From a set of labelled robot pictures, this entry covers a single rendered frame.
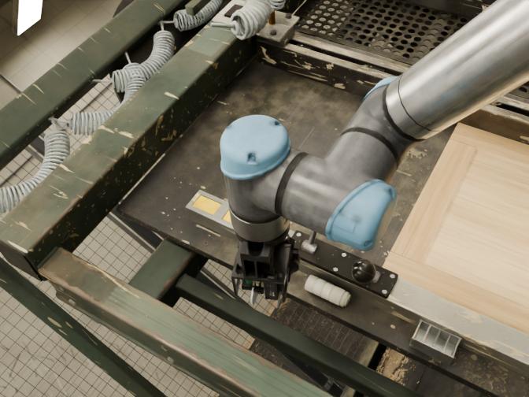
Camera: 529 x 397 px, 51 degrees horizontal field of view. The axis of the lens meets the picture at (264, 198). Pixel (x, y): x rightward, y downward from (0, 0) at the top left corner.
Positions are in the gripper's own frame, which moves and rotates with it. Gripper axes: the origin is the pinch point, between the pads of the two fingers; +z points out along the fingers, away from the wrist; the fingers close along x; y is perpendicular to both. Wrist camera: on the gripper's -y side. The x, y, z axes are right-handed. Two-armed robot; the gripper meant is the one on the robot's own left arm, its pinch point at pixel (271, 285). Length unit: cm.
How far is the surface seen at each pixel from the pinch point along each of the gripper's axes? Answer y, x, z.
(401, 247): -16.9, 20.9, 10.0
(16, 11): -353, -305, 196
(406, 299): -5.1, 21.7, 8.0
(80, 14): -446, -302, 260
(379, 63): -63, 14, 5
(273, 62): -68, -12, 10
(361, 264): -3.5, 13.4, -3.9
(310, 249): -11.6, 4.7, 6.1
